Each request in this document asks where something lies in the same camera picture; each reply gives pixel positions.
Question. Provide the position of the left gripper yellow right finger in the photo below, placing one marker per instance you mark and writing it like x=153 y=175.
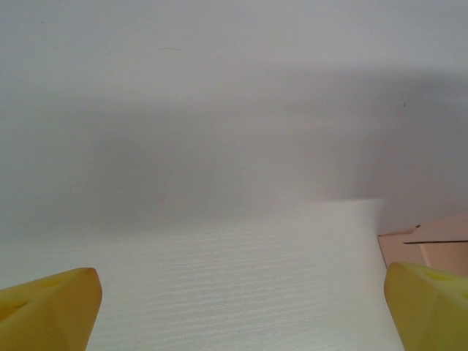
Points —
x=431 y=314

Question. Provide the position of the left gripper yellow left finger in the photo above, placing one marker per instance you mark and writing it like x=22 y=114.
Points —
x=47 y=314

